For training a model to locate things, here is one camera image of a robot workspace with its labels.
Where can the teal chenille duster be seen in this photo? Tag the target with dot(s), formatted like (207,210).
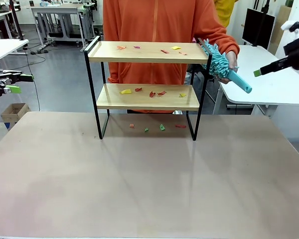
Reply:
(220,62)

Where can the person's left forearm orange sleeve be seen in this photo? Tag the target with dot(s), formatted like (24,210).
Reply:
(221,37)

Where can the person's left hand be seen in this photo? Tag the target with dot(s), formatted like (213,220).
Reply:
(233,59)

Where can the cardboard box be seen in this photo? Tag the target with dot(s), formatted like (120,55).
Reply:
(13,113)

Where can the small white desk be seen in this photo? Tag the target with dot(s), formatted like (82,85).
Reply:
(5,48)

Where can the black computer monitor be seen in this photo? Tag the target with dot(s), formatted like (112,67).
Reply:
(257,27)

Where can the brown cardboard panel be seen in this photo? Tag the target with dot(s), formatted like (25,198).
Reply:
(284,25)

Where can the person in yellow top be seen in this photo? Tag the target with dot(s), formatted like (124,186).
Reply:
(224,11)

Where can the grey metal workbench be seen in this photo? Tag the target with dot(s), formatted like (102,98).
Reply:
(62,17)

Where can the small orange paper scrap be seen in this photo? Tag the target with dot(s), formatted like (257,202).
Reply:
(182,53)

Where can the yellow-green paper scrap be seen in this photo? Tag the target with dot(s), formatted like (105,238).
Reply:
(182,95)

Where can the yellow paper scrap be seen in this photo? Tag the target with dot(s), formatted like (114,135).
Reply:
(125,91)
(175,47)

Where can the orange-red paper scrap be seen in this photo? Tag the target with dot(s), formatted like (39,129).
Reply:
(165,51)

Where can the red paper strip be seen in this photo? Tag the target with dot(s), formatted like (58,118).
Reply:
(180,126)

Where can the person in orange hoodie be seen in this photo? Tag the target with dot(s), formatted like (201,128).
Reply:
(154,25)

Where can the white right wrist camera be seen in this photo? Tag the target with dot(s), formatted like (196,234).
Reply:
(290,26)

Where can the black frame two-tier wooden shelf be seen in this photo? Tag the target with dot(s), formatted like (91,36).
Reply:
(144,56)

